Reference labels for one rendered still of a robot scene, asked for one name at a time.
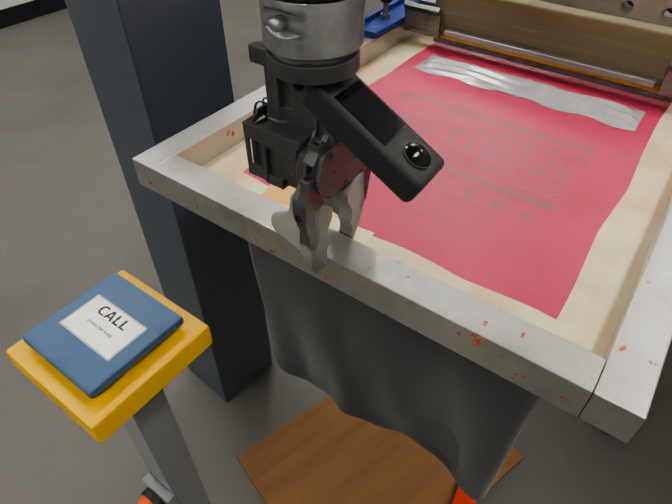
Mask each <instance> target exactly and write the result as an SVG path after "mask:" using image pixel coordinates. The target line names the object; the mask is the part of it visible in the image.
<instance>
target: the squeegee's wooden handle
mask: <svg viewBox="0 0 672 504"><path fill-rule="evenodd" d="M435 7H437V8H440V9H441V11H442V13H443V15H442V22H441V30H440V32H444V30H445V29H447V28H451V29H455V30H459V31H463V32H467V33H471V34H475V35H480V36H484V37H488V38H492V39H496V40H500V41H504V42H508V43H512V44H517V45H521V46H525V47H529V48H533V49H537V50H541V51H545V52H549V53H553V54H558V55H562V56H566V57H570V58H574V59H578V60H582V61H586V62H590V63H594V64H599V65H603V66H607V67H611V68H615V69H619V70H623V71H627V72H631V73H636V74H640V75H644V76H648V77H652V78H656V79H657V81H656V83H655V85H657V86H661V84H662V82H663V80H664V78H665V75H666V73H667V71H668V69H669V66H670V64H671V62H672V27H667V26H662V25H657V24H652V23H647V22H642V21H637V20H632V19H627V18H622V17H617V16H612V15H607V14H602V13H598V12H593V11H588V10H583V9H578V8H573V7H568V6H563V5H558V4H553V3H548V2H543V1H538V0H436V4H435Z"/></svg>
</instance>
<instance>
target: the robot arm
mask: <svg viewBox="0 0 672 504"><path fill-rule="evenodd" d="M259 7H260V16H261V26H262V36H263V41H259V40H258V41H254V42H252V43H249V44H248V50H249V58H250V61H251V62H254V63H257V64H260V65H263V66H264V76H265V86H266V96H267V97H264V98H263V99H262V101H261V100H259V101H257V102H256V103H255V104H254V110H253V115H252V116H250V117H249V118H247V119H245V120H244V121H242V124H243V131H244V138H245V145H246V153H247V160H248V167H249V173H251V174H254V175H256V176H258V177H260V178H262V179H264V180H266V182H267V183H269V184H272V185H274V186H276V187H278V188H280V189H283V190H284V189H285V188H286V187H288V186H291V187H294V188H296V190H295V192H294V193H292V195H291V196H290V203H289V210H288V211H276V212H274V213H273V214H272V216H271V224H272V226H273V228H274V230H275V231H276V232H277V233H278V234H280V235H281V236H282V237H283V238H285V239H286V240H287V241H289V242H290V243H291V244H292V245H294V246H295V247H296V248H297V249H299V250H300V251H301V253H302V257H303V258H304V261H305V263H306V265H307V267H308V268H309V269H310V270H311V271H312V272H314V273H316V274H318V273H319V272H320V271H321V269H322V268H323V267H324V266H325V265H326V264H327V263H328V261H329V259H328V257H327V249H328V245H329V240H328V229H329V225H330V223H331V220H332V212H334V213H336V214H337V215H338V218H339V220H340V229H339V232H340V233H342V234H344V235H346V236H348V237H350V238H352V239H353V238H354V236H355V233H356V230H357V227H358V224H359V221H360V217H361V214H362V210H363V205H364V200H365V199H366V196H367V191H368V185H369V180H370V174H371V172H372V173H373V174H374V175H375V176H376V177H378V178H379V179H380V180H381V181H382V182H383V183H384V184H385V185H386V186H387V187H388V188H389V189H390V190H391V191H392V192H393V193H394V194H395V195H396V196H397V197H398V198H399V199H400V200H401V201H403V202H410V201H412V200H413V199H414V198H415V197H416V196H417V195H418V194H419V193H420V192H421V191H422V190H423V189H424V188H425V187H426V186H427V185H428V184H429V182H430V181H431V180H432V179H433V178H434V177H435V176H436V175H437V173H438V172H439V171H440V170H441V169H442V168H443V166H444V159H443V158H442V157H441V156H440V155H439V154H438V153H437V152H436V151H435V150H434V149H433V148H432V147H431V146H430V145H429V144H428V143H427V142H426V141H425V140H424V139H423V138H422V137H421V136H420V135H418V134H417V133H416V132H415V131H414V130H413V129H412V128H411V127H410V126H409V125H408V124H407V123H406V122H405V121H404V120H403V119H402V118H401V117H400V116H399V115H398V114H397V113H396V112H395V111H394V110H393V109H391V108H390V107H389V106H388V105H387V104H386V103H385V102H384V101H383V100H382V99H381V98H380V97H379V96H378V95H377V94H376V93H375V92H374V91H373V90H372V89H371V88H370V87H369V86H368V85H367V84H366V83H364V82H363V81H362V80H361V79H360V78H359V77H358V76H357V75H356V73H357V71H358V70H359V68H360V50H361V48H360V47H361V46H362V44H363V42H364V24H365V0H259ZM265 99H267V102H264V100H265ZM258 103H262V105H261V106H260V107H258V108H256V107H257V104H258ZM263 115H264V116H265V117H264V118H263V119H261V120H260V121H259V119H258V118H260V117H262V116H263ZM257 120H258V122H257ZM250 139H251V143H250ZM251 144H252V150H251ZM252 152H253V158H252ZM253 160H254V162H253Z"/></svg>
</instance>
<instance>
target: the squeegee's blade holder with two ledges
mask: <svg viewBox="0 0 672 504"><path fill-rule="evenodd" d="M444 36H447V37H451V38H455V39H459V40H463V41H467V42H471V43H475V44H479V45H483V46H486V47H490V48H494V49H498V50H502V51H506V52H510V53H514V54H518V55H522V56H526V57H530V58H534V59H538V60H542V61H546V62H550V63H554V64H558V65H562V66H566V67H570V68H574V69H578V70H582V71H586V72H590V73H594V74H598V75H602V76H606V77H610V78H613V79H617V80H621V81H625V82H629V83H633V84H637V85H641V86H645V87H649V88H653V87H654V85H655V83H656V81H657V79H656V78H652V77H648V76H644V75H640V74H636V73H631V72H627V71H623V70H619V69H615V68H611V67H607V66H603V65H599V64H594V63H590V62H586V61H582V60H578V59H574V58H570V57H566V56H562V55H558V54H553V53H549V52H545V51H541V50H537V49H533V48H529V47H525V46H521V45H517V44H512V43H508V42H504V41H500V40H496V39H492V38H488V37H484V36H480V35H475V34H471V33H467V32H463V31H459V30H455V29H451V28H447V29H445V30H444Z"/></svg>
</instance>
